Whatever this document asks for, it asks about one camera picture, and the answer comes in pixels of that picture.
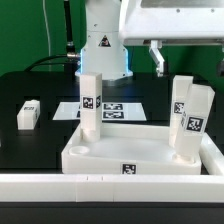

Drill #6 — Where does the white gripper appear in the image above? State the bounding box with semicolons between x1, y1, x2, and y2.
119;0;224;77

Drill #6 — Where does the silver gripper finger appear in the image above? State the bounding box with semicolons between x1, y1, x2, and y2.
217;46;224;77

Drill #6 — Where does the white desk top tray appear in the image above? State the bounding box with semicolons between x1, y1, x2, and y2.
61;123;201;175

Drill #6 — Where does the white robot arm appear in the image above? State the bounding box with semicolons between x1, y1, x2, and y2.
76;0;224;84

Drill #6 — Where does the white fiducial marker plate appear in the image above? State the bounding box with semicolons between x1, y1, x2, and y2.
53;102;146;121

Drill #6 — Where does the white L-shaped obstacle fence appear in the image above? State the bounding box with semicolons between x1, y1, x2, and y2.
0;132;224;203

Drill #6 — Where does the black vertical cable with connector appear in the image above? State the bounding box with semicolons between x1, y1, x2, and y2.
63;0;81;62

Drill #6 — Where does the black cable on table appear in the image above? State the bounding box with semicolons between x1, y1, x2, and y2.
23;54;81;72

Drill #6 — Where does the thin white hanging cable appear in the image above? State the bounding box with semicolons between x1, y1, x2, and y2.
41;0;53;72

